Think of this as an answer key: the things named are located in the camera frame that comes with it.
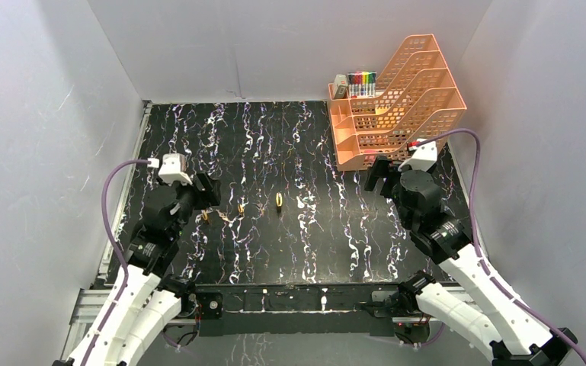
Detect large brass padlock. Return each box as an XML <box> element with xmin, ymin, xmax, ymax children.
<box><xmin>275</xmin><ymin>192</ymin><xmax>283</xmax><ymax>209</ymax></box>

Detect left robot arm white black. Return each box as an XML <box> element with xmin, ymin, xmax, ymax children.
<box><xmin>53</xmin><ymin>173</ymin><xmax>221</xmax><ymax>365</ymax></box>

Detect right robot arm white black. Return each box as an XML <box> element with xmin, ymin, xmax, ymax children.
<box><xmin>365</xmin><ymin>156</ymin><xmax>578</xmax><ymax>365</ymax></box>

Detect orange plastic file organizer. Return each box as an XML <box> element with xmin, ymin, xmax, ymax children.
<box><xmin>328</xmin><ymin>34</ymin><xmax>467</xmax><ymax>172</ymax></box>

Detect coloured marker pen set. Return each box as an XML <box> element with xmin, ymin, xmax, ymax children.
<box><xmin>347</xmin><ymin>71</ymin><xmax>377</xmax><ymax>98</ymax></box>

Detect grey eraser box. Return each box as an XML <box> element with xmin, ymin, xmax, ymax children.
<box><xmin>331</xmin><ymin>74</ymin><xmax>349</xmax><ymax>99</ymax></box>

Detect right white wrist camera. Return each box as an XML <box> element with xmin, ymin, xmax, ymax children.
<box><xmin>398</xmin><ymin>139</ymin><xmax>438</xmax><ymax>172</ymax></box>

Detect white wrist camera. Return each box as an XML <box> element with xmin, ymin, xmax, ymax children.
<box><xmin>147</xmin><ymin>153</ymin><xmax>193</xmax><ymax>186</ymax></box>
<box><xmin>398</xmin><ymin>139</ymin><xmax>438</xmax><ymax>172</ymax></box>

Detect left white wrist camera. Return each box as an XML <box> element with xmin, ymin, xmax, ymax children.
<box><xmin>147</xmin><ymin>153</ymin><xmax>193</xmax><ymax>186</ymax></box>

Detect aluminium left side rail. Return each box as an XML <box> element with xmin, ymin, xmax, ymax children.
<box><xmin>96</xmin><ymin>100</ymin><xmax>153</xmax><ymax>281</ymax></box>

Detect aluminium rail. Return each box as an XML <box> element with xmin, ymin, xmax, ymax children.
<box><xmin>96</xmin><ymin>100</ymin><xmax>153</xmax><ymax>281</ymax></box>
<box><xmin>70</xmin><ymin>285</ymin><xmax>525</xmax><ymax>326</ymax></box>

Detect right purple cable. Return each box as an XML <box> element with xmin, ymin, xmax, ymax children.
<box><xmin>408</xmin><ymin>128</ymin><xmax>586</xmax><ymax>366</ymax></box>

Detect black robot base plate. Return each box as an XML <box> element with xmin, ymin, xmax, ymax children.
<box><xmin>191</xmin><ymin>282</ymin><xmax>432</xmax><ymax>347</ymax></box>

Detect aluminium front rail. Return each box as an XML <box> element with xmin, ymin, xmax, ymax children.
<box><xmin>70</xmin><ymin>285</ymin><xmax>525</xmax><ymax>326</ymax></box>

